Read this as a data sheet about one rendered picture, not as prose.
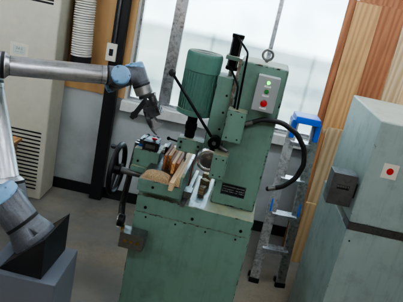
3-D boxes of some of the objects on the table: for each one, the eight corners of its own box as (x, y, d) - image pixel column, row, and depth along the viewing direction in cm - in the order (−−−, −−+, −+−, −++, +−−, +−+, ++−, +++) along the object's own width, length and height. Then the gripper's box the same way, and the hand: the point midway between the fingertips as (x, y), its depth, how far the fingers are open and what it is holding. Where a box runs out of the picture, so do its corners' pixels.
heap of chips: (145, 171, 243) (146, 164, 242) (173, 178, 242) (174, 171, 241) (140, 177, 235) (141, 170, 234) (169, 184, 234) (170, 177, 233)
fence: (197, 150, 289) (199, 142, 288) (200, 151, 289) (202, 142, 288) (178, 187, 233) (180, 177, 231) (182, 188, 232) (184, 177, 231)
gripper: (152, 93, 244) (166, 133, 249) (156, 90, 253) (170, 129, 258) (136, 98, 246) (150, 138, 251) (141, 94, 255) (155, 133, 259)
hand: (154, 133), depth 255 cm, fingers closed
